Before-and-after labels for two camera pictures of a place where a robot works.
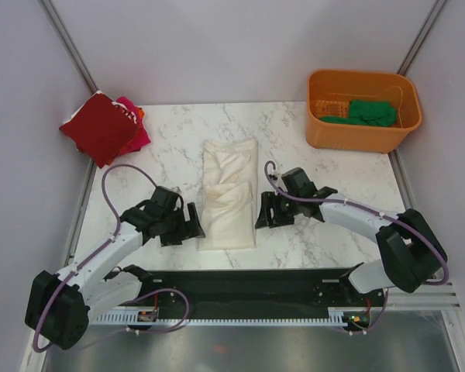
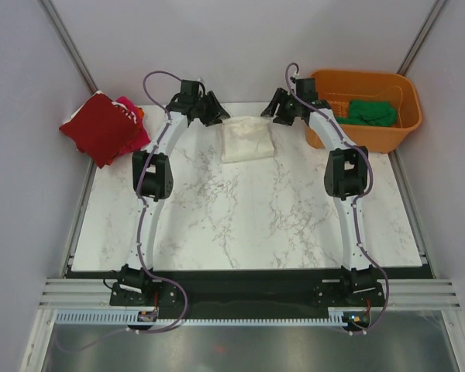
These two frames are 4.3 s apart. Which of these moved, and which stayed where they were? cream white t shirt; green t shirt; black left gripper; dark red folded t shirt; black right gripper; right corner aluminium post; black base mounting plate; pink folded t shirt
Moved: black left gripper; cream white t shirt; black right gripper
Stayed: pink folded t shirt; right corner aluminium post; dark red folded t shirt; black base mounting plate; green t shirt
